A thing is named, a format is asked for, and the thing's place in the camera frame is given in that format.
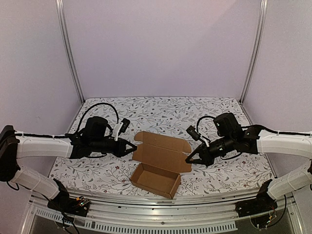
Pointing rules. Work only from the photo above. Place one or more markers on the left aluminium frame post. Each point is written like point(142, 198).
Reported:
point(68, 49)

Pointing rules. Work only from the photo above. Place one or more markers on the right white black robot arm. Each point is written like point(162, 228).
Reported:
point(256, 139)

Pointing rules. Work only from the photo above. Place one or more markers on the aluminium frame post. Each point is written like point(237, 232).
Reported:
point(255, 51)
point(68, 49)

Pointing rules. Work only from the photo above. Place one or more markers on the right aluminium frame post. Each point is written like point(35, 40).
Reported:
point(255, 51)

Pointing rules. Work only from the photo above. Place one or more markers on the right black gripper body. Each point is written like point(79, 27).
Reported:
point(204, 154)

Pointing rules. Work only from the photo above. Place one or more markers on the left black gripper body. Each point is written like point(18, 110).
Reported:
point(118, 151)

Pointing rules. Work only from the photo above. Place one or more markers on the aluminium front rail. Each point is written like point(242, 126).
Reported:
point(195, 214)

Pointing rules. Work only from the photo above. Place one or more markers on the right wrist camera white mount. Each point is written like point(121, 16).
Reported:
point(197, 136)

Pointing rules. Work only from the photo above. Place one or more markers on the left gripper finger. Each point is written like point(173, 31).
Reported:
point(129, 150)
point(130, 145)

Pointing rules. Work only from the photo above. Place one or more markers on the brown cardboard box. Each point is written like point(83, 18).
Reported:
point(161, 162)

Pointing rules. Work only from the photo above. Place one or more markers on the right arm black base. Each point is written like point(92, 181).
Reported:
point(261, 203)

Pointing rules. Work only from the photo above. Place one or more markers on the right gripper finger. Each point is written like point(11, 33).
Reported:
point(197, 151)
point(197, 161)

